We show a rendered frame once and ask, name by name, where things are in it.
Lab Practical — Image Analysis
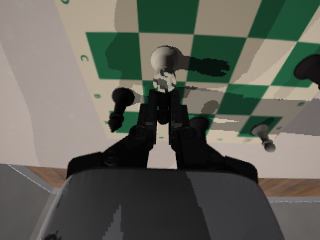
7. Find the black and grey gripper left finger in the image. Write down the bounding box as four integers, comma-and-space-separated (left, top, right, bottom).
66, 89, 158, 180

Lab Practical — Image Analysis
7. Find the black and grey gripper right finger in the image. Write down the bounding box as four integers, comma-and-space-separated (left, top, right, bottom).
168, 90, 258, 184

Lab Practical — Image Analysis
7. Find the green and cream chessboard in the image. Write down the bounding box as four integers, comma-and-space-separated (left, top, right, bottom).
54, 0, 320, 144

